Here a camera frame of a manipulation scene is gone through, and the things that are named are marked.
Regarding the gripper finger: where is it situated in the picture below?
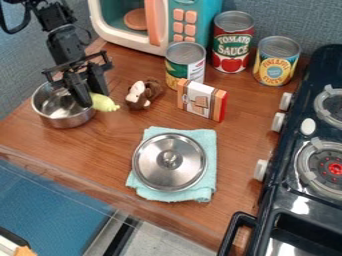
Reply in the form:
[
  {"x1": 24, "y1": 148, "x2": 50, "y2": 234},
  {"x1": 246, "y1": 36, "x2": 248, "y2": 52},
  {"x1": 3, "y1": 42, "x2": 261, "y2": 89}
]
[
  {"x1": 85, "y1": 62, "x2": 111, "y2": 97},
  {"x1": 64, "y1": 71, "x2": 95, "y2": 109}
]

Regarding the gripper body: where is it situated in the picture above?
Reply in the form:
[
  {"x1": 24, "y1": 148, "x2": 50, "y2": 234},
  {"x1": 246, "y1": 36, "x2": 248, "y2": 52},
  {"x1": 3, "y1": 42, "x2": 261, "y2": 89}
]
[{"x1": 41, "y1": 25, "x2": 115, "y2": 88}]

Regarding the yellow toy corn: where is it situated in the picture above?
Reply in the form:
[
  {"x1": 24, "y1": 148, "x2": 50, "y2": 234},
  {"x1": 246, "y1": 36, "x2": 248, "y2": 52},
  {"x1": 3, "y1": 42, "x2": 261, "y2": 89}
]
[{"x1": 89, "y1": 92, "x2": 122, "y2": 113}]

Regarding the silver pot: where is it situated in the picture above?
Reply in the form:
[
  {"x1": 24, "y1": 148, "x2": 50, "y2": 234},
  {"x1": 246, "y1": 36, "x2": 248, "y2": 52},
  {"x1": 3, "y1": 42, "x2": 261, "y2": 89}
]
[{"x1": 29, "y1": 80, "x2": 99, "y2": 130}]

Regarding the brown plush animal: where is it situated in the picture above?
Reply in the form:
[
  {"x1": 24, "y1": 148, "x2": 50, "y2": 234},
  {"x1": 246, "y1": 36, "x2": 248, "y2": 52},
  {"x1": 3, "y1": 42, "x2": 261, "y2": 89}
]
[{"x1": 122, "y1": 78, "x2": 166, "y2": 112}]

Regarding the toy microwave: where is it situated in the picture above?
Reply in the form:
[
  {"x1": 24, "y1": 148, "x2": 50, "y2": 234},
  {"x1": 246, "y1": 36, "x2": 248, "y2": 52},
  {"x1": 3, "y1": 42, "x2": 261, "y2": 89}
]
[{"x1": 86, "y1": 0, "x2": 225, "y2": 57}]

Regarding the yellow and white can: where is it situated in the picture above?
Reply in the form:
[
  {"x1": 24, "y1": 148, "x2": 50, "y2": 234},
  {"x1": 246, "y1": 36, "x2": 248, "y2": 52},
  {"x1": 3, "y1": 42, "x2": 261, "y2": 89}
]
[{"x1": 164, "y1": 41, "x2": 209, "y2": 92}]

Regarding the orange and white toy box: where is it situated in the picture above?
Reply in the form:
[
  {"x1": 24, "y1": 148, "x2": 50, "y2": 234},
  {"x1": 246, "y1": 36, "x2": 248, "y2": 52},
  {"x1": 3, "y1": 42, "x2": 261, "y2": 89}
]
[{"x1": 175, "y1": 77, "x2": 230, "y2": 123}]

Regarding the silver lid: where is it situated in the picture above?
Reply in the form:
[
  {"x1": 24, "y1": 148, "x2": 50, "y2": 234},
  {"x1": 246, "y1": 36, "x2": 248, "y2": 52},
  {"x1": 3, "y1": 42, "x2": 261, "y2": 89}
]
[{"x1": 130, "y1": 132, "x2": 209, "y2": 193}]

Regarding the light blue cloth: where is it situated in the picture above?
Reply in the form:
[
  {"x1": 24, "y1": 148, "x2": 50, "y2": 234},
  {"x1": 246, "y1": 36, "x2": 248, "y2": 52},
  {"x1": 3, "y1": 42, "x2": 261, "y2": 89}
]
[{"x1": 124, "y1": 125, "x2": 220, "y2": 204}]

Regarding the red tomato can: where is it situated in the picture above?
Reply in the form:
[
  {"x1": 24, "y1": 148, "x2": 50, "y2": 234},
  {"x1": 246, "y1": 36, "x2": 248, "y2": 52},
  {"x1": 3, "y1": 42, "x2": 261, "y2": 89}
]
[{"x1": 209, "y1": 10, "x2": 257, "y2": 74}]

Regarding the yellow and blue can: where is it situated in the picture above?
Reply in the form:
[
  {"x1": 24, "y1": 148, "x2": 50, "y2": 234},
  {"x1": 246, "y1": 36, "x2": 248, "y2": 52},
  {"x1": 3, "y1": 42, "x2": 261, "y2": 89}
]
[{"x1": 251, "y1": 35, "x2": 304, "y2": 88}]

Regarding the toy stove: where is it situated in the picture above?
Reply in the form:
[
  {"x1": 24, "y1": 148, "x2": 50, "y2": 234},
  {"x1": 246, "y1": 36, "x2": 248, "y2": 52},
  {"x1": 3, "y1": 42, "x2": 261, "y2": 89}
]
[{"x1": 216, "y1": 43, "x2": 342, "y2": 256}]

